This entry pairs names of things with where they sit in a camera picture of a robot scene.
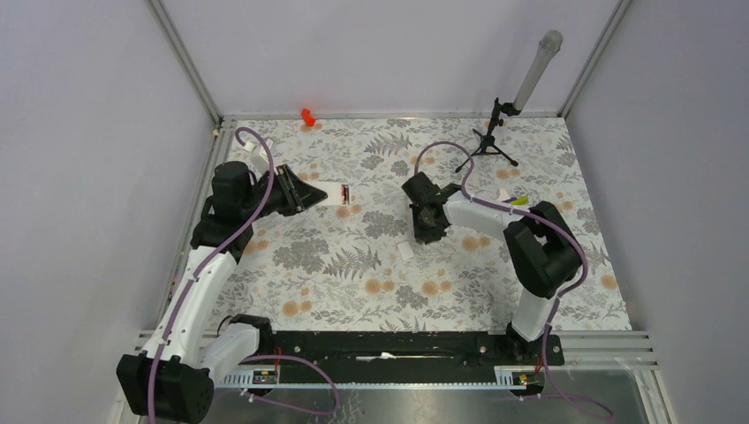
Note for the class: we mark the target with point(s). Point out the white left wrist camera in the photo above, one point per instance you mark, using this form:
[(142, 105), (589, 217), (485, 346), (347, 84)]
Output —
[(258, 156)]

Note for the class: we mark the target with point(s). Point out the small red plastic block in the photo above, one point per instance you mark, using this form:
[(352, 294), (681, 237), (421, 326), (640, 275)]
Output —
[(308, 118)]

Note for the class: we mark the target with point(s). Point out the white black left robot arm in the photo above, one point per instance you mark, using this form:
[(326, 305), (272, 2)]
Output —
[(173, 377)]

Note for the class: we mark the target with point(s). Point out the floral patterned table mat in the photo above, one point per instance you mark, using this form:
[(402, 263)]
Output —
[(338, 268)]

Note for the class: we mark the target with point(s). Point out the grey metal pole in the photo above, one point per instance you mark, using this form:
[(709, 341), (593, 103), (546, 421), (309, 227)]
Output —
[(548, 47)]

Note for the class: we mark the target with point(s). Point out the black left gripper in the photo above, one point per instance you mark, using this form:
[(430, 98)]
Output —
[(298, 195)]

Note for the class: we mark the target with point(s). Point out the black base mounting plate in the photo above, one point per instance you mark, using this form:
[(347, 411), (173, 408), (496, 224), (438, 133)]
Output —
[(359, 352)]

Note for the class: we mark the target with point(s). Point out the white battery cover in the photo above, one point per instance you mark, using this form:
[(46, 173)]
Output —
[(405, 250)]

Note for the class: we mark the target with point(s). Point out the black mini tripod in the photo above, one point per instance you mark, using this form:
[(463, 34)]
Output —
[(487, 140)]

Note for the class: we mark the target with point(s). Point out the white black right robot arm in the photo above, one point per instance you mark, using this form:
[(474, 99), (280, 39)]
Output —
[(544, 253)]

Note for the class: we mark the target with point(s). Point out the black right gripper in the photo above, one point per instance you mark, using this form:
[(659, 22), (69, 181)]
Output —
[(423, 236)]

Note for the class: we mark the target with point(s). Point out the white slotted cable duct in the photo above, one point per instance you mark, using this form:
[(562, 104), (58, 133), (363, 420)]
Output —
[(461, 378)]

